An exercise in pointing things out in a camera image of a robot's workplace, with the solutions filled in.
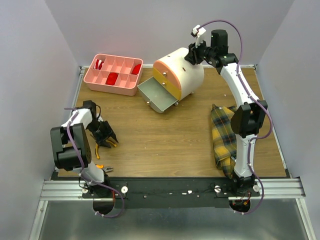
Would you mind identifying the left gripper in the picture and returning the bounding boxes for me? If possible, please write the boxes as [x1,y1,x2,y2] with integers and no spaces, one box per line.
[86,120,118,148]

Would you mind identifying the yellow needle nose pliers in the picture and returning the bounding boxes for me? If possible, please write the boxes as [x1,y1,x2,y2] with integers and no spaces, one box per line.
[90,134,119,160]

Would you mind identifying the white round drawer cabinet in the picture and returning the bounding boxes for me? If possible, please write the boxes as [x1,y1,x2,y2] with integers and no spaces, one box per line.
[137,47,205,113]

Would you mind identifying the orange handle pliers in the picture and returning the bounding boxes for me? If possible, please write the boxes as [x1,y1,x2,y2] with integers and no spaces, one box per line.
[96,164,114,173]

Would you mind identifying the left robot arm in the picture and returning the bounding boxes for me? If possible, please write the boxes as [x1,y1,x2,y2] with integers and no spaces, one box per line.
[50,100,119,198]

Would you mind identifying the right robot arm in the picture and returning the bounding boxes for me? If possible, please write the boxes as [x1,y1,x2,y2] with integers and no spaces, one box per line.
[184,25,268,196]

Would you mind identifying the red item right compartment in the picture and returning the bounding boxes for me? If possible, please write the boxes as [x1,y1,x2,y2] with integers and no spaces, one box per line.
[131,64,142,75]

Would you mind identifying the red item compartment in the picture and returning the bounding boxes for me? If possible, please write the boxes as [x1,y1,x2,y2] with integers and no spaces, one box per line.
[105,72,119,86]
[131,64,142,75]

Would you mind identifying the red item middle compartment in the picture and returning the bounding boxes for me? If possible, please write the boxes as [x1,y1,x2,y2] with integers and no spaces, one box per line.
[105,72,119,86]

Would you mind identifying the pink compartment tray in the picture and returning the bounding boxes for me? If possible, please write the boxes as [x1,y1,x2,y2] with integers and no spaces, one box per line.
[83,53,143,96]

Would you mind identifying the red white item in tray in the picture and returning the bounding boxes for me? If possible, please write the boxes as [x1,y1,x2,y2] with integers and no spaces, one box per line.
[93,59,104,70]

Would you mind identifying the yellow plaid cloth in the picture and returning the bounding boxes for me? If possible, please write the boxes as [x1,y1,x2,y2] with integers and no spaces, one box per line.
[210,104,237,179]

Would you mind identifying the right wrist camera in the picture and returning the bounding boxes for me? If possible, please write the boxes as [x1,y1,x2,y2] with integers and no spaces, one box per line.
[191,24,206,48]

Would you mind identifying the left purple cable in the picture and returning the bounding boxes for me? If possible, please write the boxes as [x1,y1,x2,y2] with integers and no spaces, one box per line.
[64,107,126,219]

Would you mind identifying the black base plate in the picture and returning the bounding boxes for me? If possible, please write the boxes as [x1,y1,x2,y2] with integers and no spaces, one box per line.
[79,177,260,209]

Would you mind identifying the aluminium frame rail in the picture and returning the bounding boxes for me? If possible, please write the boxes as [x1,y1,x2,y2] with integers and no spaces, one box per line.
[40,178,306,201]

